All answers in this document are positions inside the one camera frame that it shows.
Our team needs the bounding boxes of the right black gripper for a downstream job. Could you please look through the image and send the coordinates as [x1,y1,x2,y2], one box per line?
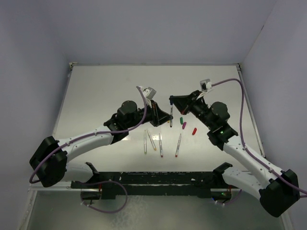
[170,90,214,129]

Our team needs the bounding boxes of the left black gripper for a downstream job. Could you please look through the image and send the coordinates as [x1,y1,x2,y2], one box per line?
[126,100,172,128]

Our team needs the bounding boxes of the blue pen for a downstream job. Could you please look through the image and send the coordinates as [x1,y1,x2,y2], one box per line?
[169,105,173,128]

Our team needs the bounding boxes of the green pen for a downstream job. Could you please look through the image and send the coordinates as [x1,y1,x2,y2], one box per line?
[143,130,147,154]

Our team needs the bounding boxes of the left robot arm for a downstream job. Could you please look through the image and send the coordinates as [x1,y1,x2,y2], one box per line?
[29,100,173,187]

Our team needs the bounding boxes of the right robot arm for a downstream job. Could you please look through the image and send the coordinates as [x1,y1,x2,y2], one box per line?
[169,90,300,218]

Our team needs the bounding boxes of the purple pen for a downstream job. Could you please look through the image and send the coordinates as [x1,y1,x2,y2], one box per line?
[159,133,164,158]

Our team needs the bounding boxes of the red pen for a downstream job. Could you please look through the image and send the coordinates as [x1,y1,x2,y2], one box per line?
[175,133,182,158]

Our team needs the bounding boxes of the yellow pen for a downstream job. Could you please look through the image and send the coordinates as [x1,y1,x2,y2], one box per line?
[146,129,157,151]

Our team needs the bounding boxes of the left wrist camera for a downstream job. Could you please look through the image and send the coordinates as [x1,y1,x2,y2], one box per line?
[141,86,156,101]

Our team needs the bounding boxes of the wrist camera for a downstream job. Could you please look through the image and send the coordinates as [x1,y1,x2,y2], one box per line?
[200,79,212,92]
[141,86,156,101]

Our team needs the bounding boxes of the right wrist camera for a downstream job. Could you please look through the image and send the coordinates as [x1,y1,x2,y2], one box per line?
[200,79,212,92]

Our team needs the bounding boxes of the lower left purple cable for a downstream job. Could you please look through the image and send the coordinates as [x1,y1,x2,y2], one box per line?
[80,180,128,213]

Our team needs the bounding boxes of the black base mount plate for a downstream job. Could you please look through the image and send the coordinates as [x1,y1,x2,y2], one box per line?
[71,172,233,202]

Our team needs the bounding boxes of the aluminium rail frame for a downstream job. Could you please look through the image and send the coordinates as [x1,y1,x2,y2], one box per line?
[28,181,72,192]

